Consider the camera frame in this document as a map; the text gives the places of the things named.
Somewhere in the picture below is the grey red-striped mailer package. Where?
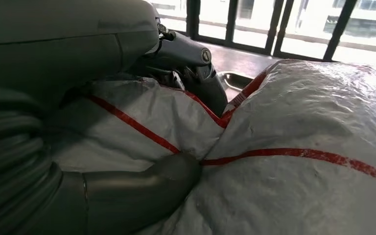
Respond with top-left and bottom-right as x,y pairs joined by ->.
45,59 -> 376,235

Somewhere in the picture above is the electronic scale with steel tray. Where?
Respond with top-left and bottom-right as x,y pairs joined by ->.
216,71 -> 254,101

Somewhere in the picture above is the window frame with pale sill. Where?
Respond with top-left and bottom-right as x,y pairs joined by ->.
145,0 -> 376,80

